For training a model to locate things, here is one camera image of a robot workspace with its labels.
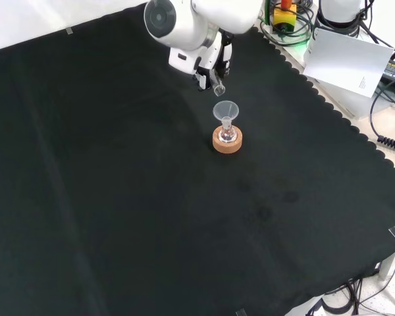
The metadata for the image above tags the white box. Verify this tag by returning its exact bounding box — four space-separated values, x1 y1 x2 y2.
302 74 379 120

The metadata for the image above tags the pale board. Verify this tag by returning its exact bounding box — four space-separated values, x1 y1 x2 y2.
302 26 395 99

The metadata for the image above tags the cork ring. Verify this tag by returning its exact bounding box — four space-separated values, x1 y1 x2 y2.
212 126 244 155

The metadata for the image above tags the black cloth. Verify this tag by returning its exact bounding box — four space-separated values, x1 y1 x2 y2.
0 3 395 316

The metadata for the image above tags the round-bottom glass flask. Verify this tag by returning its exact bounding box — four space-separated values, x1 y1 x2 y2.
217 120 236 144

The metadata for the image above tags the clear plastic funnel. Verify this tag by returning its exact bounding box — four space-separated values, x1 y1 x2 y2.
212 101 240 128

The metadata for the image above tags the clear graduated cylinder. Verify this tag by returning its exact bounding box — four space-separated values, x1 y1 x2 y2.
210 70 226 97

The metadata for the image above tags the yellow stop button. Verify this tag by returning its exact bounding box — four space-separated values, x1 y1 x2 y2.
271 0 299 36

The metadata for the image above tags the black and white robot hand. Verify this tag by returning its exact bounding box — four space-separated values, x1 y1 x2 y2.
169 30 234 92

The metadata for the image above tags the black coiled cable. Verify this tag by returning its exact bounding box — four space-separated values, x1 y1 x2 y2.
368 78 395 153

